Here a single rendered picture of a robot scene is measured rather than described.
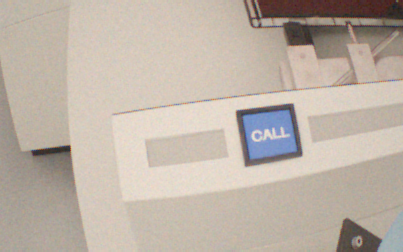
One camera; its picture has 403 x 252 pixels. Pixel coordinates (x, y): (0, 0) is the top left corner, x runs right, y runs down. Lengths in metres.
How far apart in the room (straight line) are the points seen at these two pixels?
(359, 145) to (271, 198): 0.11
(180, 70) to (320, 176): 0.29
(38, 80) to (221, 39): 0.69
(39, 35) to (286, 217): 0.81
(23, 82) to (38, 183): 0.33
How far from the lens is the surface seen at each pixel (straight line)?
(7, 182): 2.21
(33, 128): 2.07
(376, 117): 1.10
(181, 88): 1.28
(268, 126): 1.08
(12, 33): 1.81
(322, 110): 1.10
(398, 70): 1.24
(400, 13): 1.28
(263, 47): 1.31
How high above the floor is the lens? 1.87
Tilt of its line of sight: 57 degrees down
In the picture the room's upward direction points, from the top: 4 degrees counter-clockwise
